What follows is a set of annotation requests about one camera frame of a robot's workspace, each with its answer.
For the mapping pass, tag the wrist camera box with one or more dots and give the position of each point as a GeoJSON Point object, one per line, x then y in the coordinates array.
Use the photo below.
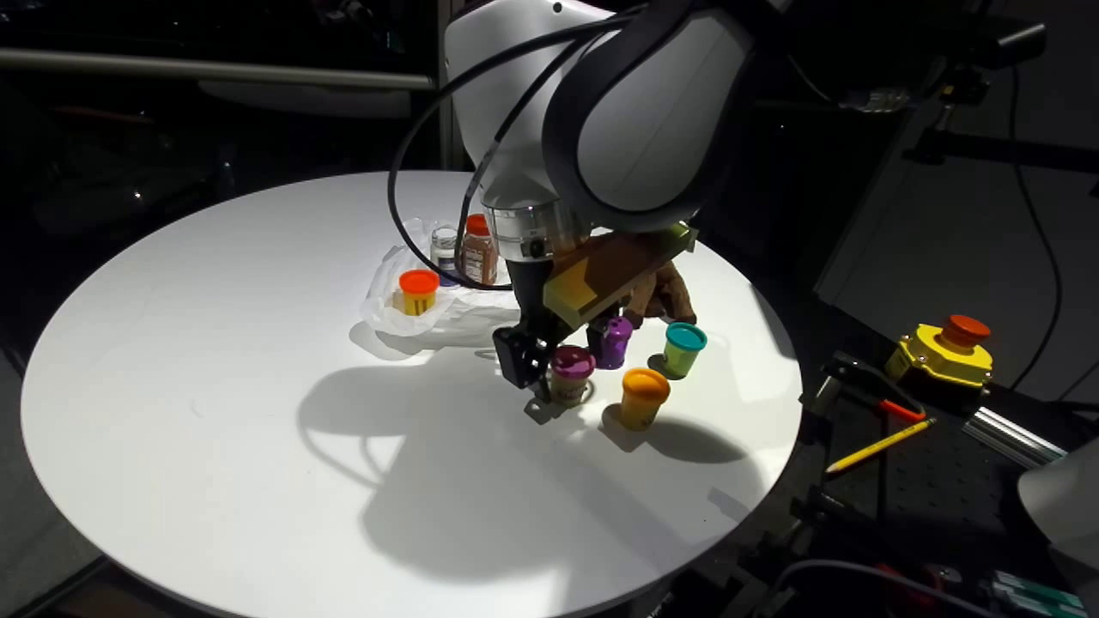
{"type": "Point", "coordinates": [603, 275]}

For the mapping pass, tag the horizontal metal railing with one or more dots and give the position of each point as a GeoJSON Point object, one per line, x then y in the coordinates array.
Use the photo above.
{"type": "Point", "coordinates": [173, 70]}

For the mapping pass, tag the yellow emergency stop red button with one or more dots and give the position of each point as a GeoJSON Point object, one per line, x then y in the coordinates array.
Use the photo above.
{"type": "Point", "coordinates": [944, 348]}

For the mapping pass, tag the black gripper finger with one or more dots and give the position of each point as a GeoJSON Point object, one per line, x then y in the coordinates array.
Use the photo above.
{"type": "Point", "coordinates": [538, 364]}
{"type": "Point", "coordinates": [506, 360]}

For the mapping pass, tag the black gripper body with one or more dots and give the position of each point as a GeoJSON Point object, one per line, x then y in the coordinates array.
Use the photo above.
{"type": "Point", "coordinates": [538, 297]}

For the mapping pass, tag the purple dough tub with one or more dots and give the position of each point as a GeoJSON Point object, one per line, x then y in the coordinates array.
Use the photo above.
{"type": "Point", "coordinates": [615, 343]}

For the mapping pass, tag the dough tub teal lid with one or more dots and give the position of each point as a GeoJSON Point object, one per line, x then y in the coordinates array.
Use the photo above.
{"type": "Point", "coordinates": [684, 348]}

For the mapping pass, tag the yellow pencil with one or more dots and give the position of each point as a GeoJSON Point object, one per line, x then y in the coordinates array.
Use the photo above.
{"type": "Point", "coordinates": [879, 447]}

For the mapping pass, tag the dough tub red-orange lid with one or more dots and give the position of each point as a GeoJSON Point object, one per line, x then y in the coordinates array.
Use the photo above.
{"type": "Point", "coordinates": [417, 295]}

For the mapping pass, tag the dough tub yellow lid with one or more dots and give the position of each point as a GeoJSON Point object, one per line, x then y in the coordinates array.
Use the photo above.
{"type": "Point", "coordinates": [643, 399]}

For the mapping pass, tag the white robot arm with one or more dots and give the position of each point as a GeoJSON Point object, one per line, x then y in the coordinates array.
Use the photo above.
{"type": "Point", "coordinates": [595, 104]}

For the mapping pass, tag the silver metal cylinder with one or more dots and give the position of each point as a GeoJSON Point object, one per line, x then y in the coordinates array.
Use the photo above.
{"type": "Point", "coordinates": [1013, 433]}

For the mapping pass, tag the grey metal post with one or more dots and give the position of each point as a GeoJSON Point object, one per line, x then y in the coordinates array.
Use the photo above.
{"type": "Point", "coordinates": [451, 126]}

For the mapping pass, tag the brown plush moose toy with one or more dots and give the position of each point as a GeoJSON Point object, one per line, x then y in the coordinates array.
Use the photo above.
{"type": "Point", "coordinates": [678, 295]}

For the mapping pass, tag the silver cap jar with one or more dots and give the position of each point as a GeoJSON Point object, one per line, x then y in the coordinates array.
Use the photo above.
{"type": "Point", "coordinates": [447, 247]}

